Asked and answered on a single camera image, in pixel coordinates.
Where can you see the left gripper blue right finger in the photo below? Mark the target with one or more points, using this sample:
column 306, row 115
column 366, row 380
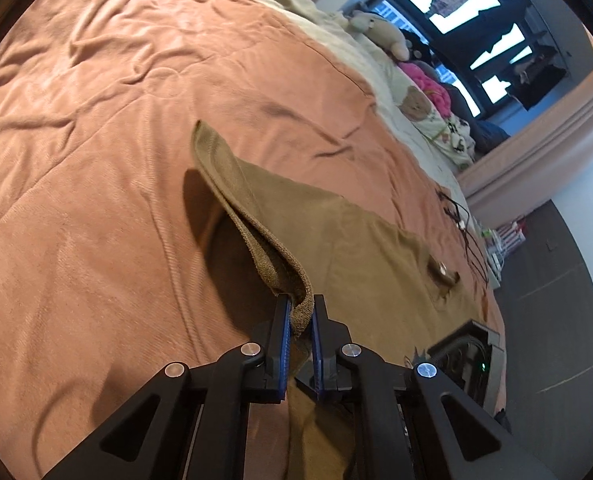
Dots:
column 411, row 423

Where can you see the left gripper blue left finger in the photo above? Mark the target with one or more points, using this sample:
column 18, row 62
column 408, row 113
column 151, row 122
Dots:
column 189, row 422

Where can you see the olive brown printed t-shirt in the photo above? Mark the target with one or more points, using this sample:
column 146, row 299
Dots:
column 376, row 242

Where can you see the orange brown bed blanket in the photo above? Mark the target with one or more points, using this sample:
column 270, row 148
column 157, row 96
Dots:
column 102, row 280

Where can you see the right pink curtain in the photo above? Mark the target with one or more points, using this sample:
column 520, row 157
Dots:
column 534, row 164

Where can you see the cream bear print duvet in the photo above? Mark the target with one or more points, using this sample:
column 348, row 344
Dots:
column 439, row 144

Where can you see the pink plush fabric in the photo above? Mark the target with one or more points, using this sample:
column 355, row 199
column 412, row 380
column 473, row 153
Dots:
column 429, row 83

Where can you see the white plush toy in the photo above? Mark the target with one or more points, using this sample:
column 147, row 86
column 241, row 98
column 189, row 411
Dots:
column 381, row 32

